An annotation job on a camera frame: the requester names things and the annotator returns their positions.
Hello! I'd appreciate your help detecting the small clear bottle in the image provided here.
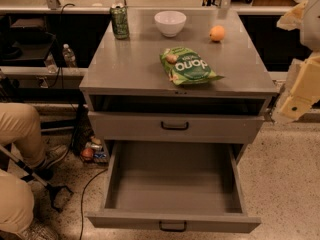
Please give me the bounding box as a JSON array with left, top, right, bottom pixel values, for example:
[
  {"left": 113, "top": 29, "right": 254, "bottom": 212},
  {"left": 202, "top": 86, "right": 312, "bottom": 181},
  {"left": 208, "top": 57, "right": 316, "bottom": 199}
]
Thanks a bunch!
[{"left": 44, "top": 53, "right": 58, "bottom": 74}]

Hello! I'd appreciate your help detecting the basket of small items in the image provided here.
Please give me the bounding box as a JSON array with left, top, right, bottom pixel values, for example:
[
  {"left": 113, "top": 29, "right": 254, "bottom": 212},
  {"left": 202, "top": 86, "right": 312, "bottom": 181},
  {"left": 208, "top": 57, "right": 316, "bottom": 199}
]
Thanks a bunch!
[{"left": 80, "top": 136, "right": 109, "bottom": 164}]

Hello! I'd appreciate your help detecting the green soda can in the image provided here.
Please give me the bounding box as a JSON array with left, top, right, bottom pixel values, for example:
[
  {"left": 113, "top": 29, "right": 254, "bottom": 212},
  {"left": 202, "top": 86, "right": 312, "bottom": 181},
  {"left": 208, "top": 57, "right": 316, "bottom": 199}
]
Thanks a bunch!
[{"left": 110, "top": 3, "right": 129, "bottom": 40}]

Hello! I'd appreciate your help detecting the green rice chip bag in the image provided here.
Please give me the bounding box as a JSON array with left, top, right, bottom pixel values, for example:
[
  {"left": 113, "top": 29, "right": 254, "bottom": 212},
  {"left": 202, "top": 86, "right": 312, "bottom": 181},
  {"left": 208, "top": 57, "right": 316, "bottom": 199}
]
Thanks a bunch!
[{"left": 159, "top": 47, "right": 223, "bottom": 85}]

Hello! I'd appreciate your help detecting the closed grey upper drawer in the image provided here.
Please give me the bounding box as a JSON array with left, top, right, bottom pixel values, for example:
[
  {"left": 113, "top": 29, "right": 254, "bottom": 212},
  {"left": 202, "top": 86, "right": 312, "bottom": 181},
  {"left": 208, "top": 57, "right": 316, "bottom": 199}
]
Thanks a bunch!
[{"left": 88, "top": 112, "right": 264, "bottom": 144}]

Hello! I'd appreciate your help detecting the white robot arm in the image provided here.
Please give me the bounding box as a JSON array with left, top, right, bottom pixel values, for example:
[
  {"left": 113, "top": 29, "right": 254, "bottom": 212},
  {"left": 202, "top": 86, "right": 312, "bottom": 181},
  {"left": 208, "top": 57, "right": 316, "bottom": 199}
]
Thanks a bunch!
[{"left": 272, "top": 0, "right": 320, "bottom": 122}]

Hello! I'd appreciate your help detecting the black tripod stand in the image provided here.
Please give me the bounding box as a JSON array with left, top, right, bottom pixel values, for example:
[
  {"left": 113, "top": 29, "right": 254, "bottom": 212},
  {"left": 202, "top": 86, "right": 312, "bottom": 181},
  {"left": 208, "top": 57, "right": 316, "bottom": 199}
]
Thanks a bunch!
[{"left": 0, "top": 145, "right": 73, "bottom": 213}]

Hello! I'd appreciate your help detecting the clear water bottle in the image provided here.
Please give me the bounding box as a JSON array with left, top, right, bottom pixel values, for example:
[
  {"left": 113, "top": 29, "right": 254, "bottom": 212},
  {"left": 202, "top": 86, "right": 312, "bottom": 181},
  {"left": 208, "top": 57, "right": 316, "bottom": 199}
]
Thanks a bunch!
[{"left": 62, "top": 44, "right": 77, "bottom": 68}]

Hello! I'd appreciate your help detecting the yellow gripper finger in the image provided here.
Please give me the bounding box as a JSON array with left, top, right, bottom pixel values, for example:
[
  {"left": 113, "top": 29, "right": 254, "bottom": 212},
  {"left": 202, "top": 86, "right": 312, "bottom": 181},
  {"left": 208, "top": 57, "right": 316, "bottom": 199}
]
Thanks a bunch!
[
  {"left": 276, "top": 1, "right": 307, "bottom": 31},
  {"left": 279, "top": 55, "right": 320, "bottom": 120}
]

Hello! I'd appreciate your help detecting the person in khaki trousers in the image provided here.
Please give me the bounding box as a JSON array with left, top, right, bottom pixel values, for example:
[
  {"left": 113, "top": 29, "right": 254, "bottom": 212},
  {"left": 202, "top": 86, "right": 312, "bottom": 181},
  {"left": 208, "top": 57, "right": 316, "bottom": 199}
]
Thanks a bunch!
[{"left": 0, "top": 102, "right": 70, "bottom": 240}]

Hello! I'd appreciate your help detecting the open grey lower drawer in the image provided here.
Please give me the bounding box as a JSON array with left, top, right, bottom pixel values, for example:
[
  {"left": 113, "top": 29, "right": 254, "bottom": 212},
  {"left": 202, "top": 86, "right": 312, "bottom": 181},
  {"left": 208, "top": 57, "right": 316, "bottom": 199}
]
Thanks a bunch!
[{"left": 86, "top": 141, "right": 261, "bottom": 233}]

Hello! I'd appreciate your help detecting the black floor cable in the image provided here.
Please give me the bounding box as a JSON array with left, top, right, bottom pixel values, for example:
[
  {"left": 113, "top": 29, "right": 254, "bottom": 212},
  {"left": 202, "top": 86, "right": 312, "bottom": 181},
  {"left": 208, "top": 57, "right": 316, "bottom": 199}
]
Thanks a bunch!
[{"left": 78, "top": 167, "right": 109, "bottom": 240}]

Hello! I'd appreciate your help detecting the grey drawer cabinet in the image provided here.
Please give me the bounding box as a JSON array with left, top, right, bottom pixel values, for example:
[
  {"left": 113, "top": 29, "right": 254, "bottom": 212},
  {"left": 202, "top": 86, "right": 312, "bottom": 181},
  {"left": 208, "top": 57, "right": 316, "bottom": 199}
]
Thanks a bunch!
[{"left": 80, "top": 8, "right": 276, "bottom": 158}]

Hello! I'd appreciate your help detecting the white bowl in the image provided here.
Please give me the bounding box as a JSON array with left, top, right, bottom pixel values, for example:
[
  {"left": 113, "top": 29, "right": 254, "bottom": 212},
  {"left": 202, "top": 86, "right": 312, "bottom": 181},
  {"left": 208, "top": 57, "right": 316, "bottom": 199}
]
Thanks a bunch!
[{"left": 154, "top": 11, "right": 187, "bottom": 37}]

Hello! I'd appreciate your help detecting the orange fruit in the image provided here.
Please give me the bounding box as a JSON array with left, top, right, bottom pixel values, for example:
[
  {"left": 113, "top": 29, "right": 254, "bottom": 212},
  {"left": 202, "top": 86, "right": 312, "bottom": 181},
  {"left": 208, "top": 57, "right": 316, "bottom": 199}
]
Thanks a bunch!
[{"left": 209, "top": 25, "right": 225, "bottom": 42}]

